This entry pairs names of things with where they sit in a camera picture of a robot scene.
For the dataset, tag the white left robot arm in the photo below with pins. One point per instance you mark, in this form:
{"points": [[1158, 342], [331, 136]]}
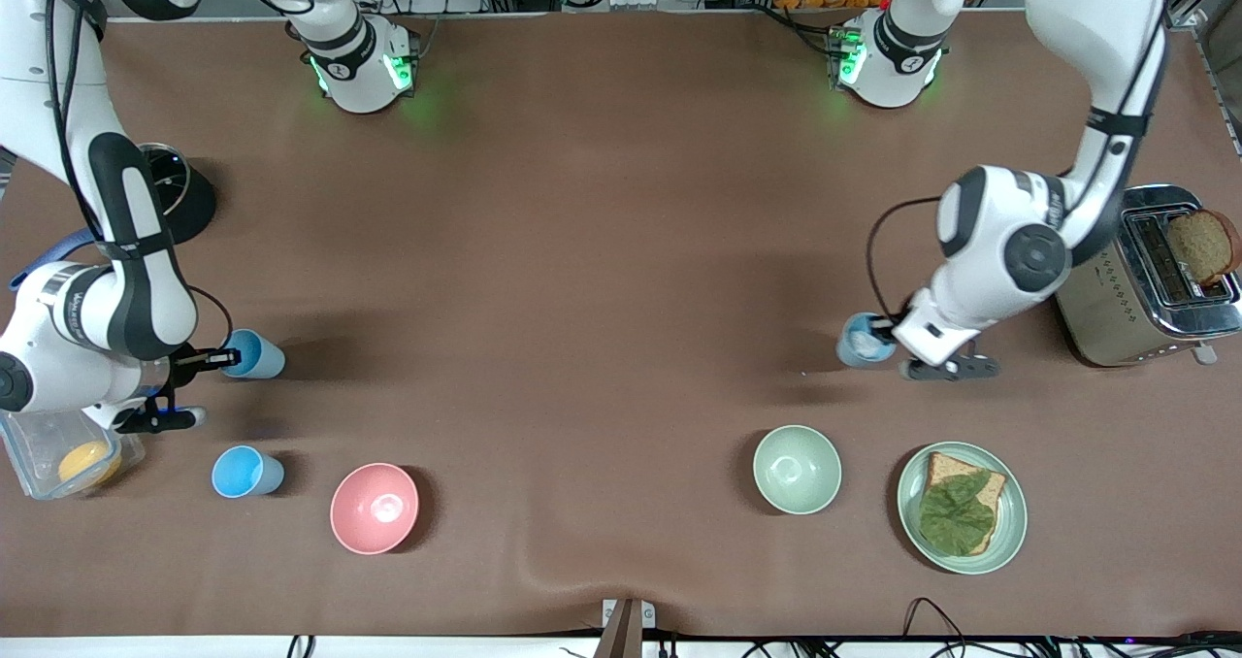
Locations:
{"points": [[999, 241]]}

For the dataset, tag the beige chrome toaster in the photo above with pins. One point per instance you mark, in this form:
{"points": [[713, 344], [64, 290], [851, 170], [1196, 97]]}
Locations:
{"points": [[1106, 323]]}

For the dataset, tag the white crumpled paper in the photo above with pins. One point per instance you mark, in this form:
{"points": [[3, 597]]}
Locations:
{"points": [[866, 341]]}

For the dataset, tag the blue cup with paper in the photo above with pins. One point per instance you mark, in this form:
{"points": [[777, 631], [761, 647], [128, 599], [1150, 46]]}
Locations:
{"points": [[852, 345]]}

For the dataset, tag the dark toast slice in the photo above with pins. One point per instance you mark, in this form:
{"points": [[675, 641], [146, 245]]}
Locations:
{"points": [[1203, 246]]}

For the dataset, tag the glass lid blue knob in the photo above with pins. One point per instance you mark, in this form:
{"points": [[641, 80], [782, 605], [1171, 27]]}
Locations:
{"points": [[167, 178]]}

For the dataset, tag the pale green plate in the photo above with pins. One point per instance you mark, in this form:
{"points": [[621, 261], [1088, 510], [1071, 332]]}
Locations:
{"points": [[1014, 512]]}

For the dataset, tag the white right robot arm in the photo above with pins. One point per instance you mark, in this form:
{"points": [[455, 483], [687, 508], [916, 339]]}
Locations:
{"points": [[126, 250]]}

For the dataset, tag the pink bowl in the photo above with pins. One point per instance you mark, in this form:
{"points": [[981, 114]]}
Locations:
{"points": [[374, 508]]}

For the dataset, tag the clear plastic container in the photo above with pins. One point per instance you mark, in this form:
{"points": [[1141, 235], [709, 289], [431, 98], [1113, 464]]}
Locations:
{"points": [[34, 464]]}

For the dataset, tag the orange fruit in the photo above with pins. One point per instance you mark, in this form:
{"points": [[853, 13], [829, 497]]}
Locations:
{"points": [[85, 462]]}

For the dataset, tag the blue plastic cup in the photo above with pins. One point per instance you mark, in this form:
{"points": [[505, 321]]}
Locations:
{"points": [[240, 472], [264, 357]]}

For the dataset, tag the brown bread slice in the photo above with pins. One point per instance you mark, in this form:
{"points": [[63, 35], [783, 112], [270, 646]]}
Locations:
{"points": [[946, 466]]}

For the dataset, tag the green lettuce leaf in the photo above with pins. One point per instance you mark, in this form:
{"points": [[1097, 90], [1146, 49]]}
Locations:
{"points": [[956, 517]]}

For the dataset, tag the brown table cloth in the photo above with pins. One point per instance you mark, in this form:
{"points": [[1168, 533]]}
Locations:
{"points": [[621, 396]]}

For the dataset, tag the pale green bowl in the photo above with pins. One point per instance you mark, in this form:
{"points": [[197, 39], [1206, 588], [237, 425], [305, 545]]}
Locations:
{"points": [[797, 470]]}

